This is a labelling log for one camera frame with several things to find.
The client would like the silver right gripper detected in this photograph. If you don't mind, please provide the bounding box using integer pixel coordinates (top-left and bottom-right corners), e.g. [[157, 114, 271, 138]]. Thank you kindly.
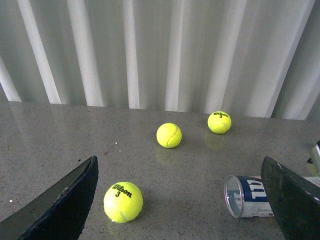
[[306, 140, 320, 173]]

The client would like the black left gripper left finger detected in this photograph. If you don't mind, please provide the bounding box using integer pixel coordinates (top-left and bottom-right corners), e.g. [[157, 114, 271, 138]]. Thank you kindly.
[[0, 156, 99, 240]]

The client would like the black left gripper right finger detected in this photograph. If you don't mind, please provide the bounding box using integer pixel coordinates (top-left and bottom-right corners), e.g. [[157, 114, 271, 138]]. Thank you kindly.
[[261, 156, 320, 240]]

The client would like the Wilson tennis ball can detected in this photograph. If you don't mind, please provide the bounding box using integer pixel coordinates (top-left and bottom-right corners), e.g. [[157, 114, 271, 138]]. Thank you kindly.
[[224, 175, 320, 222]]

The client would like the Wilson 3 near tennis ball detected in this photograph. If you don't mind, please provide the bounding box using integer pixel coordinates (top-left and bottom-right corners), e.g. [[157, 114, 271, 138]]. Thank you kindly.
[[103, 182, 144, 223]]

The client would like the wilson 3 tennis ball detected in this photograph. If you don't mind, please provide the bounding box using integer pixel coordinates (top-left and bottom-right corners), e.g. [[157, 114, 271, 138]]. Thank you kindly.
[[207, 111, 232, 134], [103, 182, 144, 223]]

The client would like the Wilson 3 far tennis ball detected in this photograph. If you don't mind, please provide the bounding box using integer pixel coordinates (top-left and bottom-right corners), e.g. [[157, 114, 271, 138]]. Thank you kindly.
[[207, 111, 232, 134]]

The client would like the yellow tennis ball centre left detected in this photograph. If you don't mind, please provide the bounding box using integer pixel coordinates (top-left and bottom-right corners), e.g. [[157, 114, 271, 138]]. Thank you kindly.
[[156, 122, 182, 149]]

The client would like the white pleated curtain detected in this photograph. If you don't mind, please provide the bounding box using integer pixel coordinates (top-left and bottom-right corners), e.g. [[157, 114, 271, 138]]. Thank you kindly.
[[0, 0, 320, 121]]

